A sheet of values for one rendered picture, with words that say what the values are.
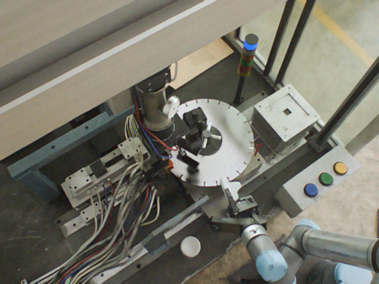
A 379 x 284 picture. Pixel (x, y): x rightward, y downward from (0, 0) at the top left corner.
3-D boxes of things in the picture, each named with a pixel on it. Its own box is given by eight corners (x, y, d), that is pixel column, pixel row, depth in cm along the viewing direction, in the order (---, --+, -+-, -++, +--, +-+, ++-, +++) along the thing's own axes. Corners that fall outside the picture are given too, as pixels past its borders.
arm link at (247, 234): (247, 255, 104) (244, 237, 100) (241, 244, 108) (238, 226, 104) (270, 247, 105) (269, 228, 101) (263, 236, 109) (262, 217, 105)
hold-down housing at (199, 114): (198, 133, 111) (200, 100, 93) (204, 145, 110) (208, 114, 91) (182, 139, 110) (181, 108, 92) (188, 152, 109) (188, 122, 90)
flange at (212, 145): (211, 161, 121) (212, 158, 118) (184, 144, 123) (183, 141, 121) (228, 135, 125) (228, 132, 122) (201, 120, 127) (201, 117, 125)
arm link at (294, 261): (308, 268, 106) (297, 250, 100) (288, 300, 103) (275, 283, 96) (287, 257, 112) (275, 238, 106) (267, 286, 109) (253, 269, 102)
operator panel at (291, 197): (326, 158, 143) (340, 143, 129) (345, 179, 139) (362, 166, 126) (273, 196, 136) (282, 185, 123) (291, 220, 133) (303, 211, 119)
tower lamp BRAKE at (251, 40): (251, 37, 120) (252, 31, 117) (259, 46, 118) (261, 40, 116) (240, 43, 119) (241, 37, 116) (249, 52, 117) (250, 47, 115)
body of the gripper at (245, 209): (251, 209, 119) (267, 235, 109) (227, 218, 118) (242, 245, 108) (249, 192, 115) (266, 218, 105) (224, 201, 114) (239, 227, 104)
